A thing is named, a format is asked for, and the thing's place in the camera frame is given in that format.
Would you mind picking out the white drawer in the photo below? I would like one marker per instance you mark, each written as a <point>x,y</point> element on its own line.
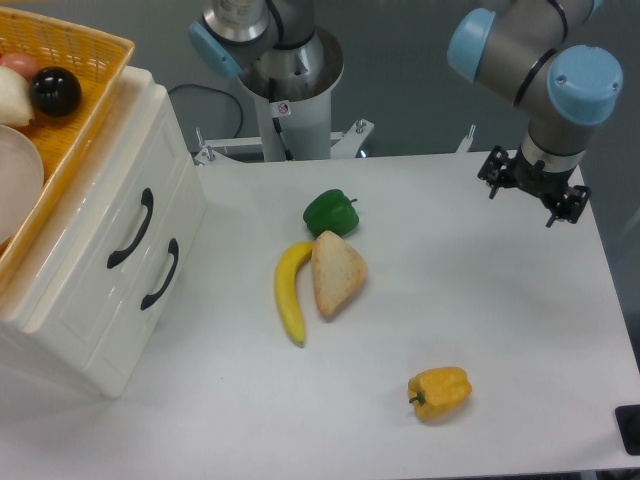
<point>140,166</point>
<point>119,350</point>

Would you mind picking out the yellow bell pepper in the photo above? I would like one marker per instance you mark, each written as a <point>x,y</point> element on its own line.
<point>436,392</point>

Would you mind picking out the black ball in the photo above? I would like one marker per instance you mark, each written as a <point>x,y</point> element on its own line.
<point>55,91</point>

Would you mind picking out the bread slice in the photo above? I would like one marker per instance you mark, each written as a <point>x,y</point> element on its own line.
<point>338,272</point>

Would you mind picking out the green bell pepper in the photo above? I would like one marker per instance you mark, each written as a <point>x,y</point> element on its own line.
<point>331,211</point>

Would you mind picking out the yellow woven basket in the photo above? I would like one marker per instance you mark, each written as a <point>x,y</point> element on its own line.
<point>97,59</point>

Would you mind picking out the white bowl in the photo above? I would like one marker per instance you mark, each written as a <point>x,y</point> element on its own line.
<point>22,180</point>

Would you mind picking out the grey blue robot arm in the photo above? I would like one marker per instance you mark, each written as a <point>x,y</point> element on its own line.
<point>567,93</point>

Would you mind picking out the white drawer cabinet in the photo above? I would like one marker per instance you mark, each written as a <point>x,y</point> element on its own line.
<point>55,352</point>

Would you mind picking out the white table bracket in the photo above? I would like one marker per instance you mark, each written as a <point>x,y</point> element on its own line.
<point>342,145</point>

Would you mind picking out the black corner object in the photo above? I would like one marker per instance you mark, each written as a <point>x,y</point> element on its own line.
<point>628,420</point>

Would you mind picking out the white onion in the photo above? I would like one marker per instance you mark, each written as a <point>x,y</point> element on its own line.
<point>16,107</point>

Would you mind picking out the black bottom drawer handle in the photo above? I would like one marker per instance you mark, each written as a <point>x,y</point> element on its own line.
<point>167,273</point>

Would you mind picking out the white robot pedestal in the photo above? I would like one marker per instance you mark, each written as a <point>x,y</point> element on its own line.
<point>291,89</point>

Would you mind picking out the red apple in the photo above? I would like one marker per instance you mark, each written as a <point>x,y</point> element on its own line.
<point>23,64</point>

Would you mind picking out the yellow banana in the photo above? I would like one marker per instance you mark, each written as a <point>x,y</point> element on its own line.
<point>285,293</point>

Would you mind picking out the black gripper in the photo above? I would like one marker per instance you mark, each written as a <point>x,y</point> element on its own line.
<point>565,203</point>

